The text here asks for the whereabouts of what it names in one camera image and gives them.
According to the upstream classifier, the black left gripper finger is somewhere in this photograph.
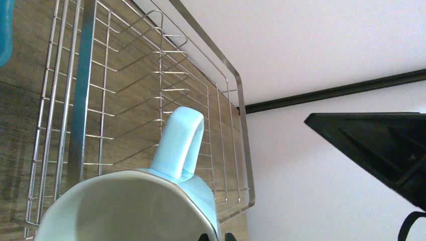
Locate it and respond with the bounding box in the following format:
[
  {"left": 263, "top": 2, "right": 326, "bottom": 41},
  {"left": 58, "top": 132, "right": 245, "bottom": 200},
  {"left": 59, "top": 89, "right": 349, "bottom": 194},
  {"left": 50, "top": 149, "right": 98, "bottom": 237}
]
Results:
[{"left": 304, "top": 112, "right": 425, "bottom": 210}]

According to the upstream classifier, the light blue mug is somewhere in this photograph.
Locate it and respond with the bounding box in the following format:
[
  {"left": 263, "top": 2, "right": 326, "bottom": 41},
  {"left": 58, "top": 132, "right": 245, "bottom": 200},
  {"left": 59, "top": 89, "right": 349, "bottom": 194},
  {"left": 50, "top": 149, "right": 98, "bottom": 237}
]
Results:
[{"left": 35, "top": 106, "right": 221, "bottom": 240}]

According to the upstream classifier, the blue polka dot plate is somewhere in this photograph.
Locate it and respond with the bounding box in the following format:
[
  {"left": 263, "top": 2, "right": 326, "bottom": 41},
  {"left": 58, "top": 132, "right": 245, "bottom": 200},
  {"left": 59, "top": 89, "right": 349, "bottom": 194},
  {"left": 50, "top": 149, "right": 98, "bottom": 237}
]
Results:
[{"left": 1, "top": 0, "right": 15, "bottom": 67}]

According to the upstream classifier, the black aluminium frame rail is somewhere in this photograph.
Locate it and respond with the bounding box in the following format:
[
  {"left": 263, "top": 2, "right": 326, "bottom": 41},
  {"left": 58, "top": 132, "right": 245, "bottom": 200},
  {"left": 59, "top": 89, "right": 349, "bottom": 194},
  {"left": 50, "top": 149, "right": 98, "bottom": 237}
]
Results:
[{"left": 245, "top": 69, "right": 425, "bottom": 114}]

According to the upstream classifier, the metal wire dish rack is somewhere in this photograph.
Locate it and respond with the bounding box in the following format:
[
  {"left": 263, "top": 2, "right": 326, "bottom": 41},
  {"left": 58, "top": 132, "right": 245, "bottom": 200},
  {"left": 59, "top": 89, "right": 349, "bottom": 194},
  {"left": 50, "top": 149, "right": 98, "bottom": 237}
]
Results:
[{"left": 23, "top": 1, "right": 255, "bottom": 240}]

